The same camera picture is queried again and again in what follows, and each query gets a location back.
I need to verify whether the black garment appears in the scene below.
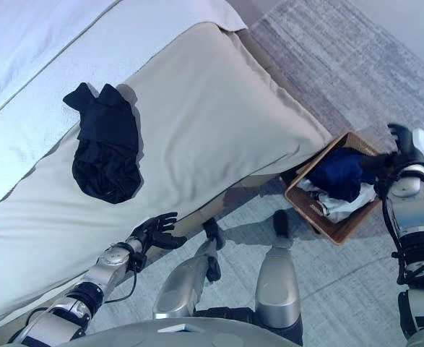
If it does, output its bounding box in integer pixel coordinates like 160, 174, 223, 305
61, 82, 145, 205

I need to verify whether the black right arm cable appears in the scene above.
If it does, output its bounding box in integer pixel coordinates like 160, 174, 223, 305
375, 162, 424, 288

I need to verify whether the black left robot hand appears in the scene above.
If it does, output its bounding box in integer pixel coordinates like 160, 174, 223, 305
129, 212, 188, 254

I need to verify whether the beige bed cover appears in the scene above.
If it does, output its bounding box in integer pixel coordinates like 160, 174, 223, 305
0, 21, 334, 328

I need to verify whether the blue garment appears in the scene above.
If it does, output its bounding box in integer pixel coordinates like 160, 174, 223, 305
305, 146, 379, 204

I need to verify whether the brown wicker basket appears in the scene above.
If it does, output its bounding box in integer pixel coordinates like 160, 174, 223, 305
285, 132, 385, 246

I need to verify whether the white duvet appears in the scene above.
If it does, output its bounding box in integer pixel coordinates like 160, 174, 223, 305
0, 0, 249, 133

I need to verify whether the silver left robot leg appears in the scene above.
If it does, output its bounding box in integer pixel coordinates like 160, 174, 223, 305
152, 220, 222, 320

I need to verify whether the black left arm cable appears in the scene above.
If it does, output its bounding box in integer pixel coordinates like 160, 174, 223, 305
102, 269, 139, 305

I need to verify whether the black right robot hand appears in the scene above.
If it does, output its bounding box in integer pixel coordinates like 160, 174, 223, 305
386, 122, 424, 166

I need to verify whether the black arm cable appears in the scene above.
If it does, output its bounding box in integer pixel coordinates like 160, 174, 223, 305
102, 269, 139, 305
375, 162, 424, 288

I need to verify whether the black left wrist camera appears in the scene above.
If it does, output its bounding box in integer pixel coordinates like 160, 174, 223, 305
131, 252, 147, 273

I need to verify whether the grey robot torso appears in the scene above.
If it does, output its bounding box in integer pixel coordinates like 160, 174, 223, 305
66, 307, 303, 347

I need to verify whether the tan padded bed base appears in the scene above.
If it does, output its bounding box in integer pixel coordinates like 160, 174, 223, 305
146, 64, 334, 265

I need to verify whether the white garment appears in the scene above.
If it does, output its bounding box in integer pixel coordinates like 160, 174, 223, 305
297, 179, 378, 224

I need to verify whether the grey woven rug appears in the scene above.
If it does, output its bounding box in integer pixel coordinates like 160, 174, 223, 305
88, 0, 424, 347

